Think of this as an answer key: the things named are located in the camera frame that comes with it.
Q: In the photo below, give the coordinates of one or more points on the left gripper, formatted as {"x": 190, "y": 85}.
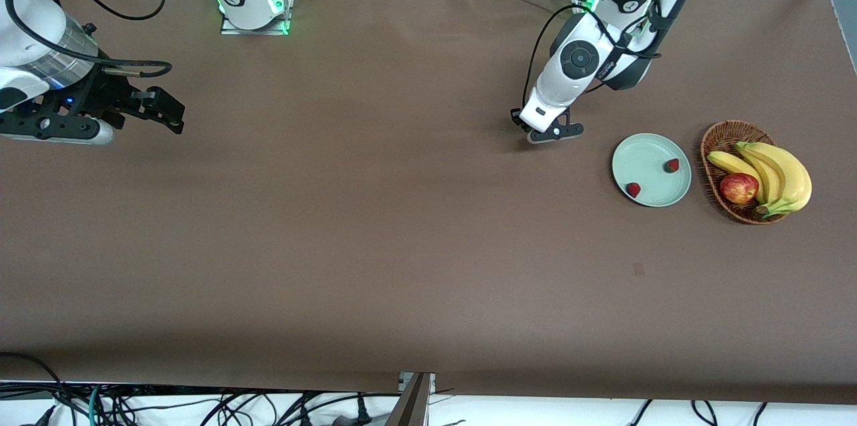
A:
{"x": 517, "y": 120}

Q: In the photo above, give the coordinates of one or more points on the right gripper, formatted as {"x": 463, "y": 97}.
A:
{"x": 107, "y": 95}

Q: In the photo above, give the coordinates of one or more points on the red strawberry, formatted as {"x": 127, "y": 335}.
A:
{"x": 633, "y": 189}
{"x": 671, "y": 165}

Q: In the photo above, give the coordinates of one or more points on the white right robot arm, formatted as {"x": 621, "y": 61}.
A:
{"x": 20, "y": 17}

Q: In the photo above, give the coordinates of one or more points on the light green round plate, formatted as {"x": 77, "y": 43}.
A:
{"x": 651, "y": 175}

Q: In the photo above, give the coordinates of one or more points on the brown wicker basket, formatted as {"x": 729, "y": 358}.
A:
{"x": 720, "y": 138}

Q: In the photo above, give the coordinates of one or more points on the table cover sheet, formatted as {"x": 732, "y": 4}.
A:
{"x": 428, "y": 278}

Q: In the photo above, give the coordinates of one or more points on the red yellow apple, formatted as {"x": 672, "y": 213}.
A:
{"x": 739, "y": 188}

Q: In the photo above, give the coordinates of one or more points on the yellow banana bunch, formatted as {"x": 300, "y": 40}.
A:
{"x": 787, "y": 178}

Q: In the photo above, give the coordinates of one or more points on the angled table support beam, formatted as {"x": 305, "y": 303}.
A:
{"x": 410, "y": 406}

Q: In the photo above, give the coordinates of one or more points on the black power plug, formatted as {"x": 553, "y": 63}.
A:
{"x": 362, "y": 411}

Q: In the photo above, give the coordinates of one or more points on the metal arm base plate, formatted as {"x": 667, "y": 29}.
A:
{"x": 231, "y": 29}

